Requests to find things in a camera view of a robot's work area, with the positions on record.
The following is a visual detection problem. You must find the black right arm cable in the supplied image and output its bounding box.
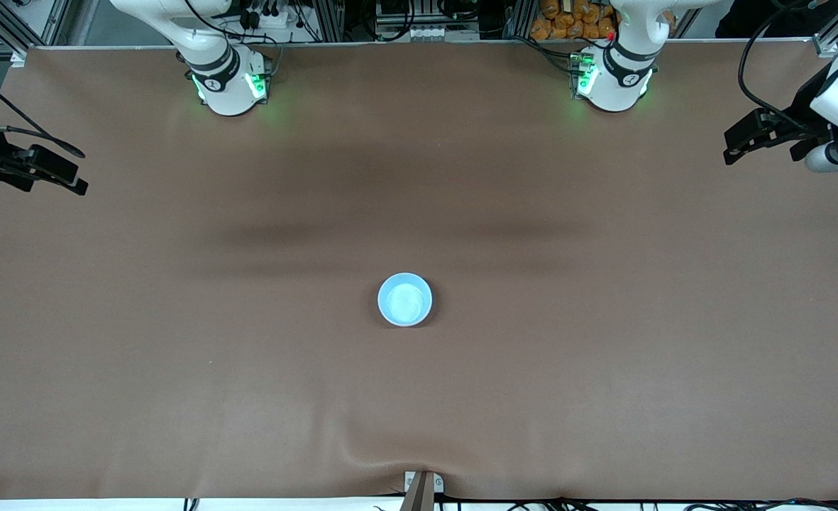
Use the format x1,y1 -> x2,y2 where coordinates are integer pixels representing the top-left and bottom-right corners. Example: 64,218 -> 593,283
0,65 -> 86,158

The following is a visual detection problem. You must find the aluminium frame post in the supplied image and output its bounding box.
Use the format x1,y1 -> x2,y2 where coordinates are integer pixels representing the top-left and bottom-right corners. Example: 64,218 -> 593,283
311,0 -> 345,42

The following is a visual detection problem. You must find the brown table cloth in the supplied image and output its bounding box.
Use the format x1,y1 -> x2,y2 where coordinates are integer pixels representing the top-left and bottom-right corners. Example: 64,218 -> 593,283
0,39 -> 838,501

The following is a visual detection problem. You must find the metal table clamp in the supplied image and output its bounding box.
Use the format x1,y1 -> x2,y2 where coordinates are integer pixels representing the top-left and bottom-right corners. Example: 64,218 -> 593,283
399,471 -> 445,511

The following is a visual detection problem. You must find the blue bowl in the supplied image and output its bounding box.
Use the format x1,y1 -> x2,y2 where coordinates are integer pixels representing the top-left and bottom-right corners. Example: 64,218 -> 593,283
377,273 -> 434,328

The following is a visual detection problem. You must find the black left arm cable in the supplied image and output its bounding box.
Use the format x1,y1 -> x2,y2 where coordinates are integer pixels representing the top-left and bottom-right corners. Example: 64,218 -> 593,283
737,0 -> 827,136

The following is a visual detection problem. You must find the white socket strip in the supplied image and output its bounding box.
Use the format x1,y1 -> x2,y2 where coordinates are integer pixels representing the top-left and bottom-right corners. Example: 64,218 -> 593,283
383,25 -> 480,42

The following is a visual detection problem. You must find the orange snack bag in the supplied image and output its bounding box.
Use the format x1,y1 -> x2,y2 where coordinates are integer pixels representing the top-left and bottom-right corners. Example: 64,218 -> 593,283
530,0 -> 675,41

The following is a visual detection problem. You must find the white power strip with plugs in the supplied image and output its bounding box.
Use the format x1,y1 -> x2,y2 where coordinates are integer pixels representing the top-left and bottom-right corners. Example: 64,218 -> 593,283
238,0 -> 309,31

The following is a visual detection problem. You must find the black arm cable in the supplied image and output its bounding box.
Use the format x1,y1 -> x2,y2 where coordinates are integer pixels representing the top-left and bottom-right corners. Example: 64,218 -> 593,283
0,65 -> 86,158
737,0 -> 827,136

